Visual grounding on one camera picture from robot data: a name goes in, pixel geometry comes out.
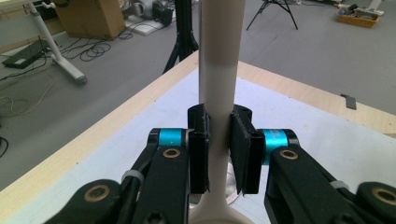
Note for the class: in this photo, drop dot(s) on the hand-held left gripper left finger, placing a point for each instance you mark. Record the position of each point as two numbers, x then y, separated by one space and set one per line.
198 155

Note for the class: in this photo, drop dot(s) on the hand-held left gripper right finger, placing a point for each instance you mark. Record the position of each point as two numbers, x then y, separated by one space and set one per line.
247 155

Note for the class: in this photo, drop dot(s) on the white grid mat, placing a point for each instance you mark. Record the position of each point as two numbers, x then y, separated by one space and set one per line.
311 130

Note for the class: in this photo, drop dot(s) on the small dark flat piece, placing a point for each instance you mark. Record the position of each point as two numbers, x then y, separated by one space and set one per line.
349 102

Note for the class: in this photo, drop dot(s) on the black tripod stand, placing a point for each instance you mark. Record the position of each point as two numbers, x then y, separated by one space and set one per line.
184 34

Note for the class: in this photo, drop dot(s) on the thin black tripod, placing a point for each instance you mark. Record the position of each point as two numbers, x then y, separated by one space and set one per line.
288 14

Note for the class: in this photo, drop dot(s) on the silver and black equipment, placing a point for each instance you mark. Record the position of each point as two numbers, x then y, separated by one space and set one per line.
152 11

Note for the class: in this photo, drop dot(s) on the large cardboard box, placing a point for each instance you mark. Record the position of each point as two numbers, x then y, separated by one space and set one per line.
90 17

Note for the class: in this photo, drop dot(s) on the basket of small parts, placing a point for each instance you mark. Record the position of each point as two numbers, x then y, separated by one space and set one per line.
358 18

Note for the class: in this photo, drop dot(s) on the white desk leg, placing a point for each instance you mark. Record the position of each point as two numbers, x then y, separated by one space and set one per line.
51 46

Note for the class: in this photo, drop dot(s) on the flat black device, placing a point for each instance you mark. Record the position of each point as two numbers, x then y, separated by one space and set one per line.
26 56

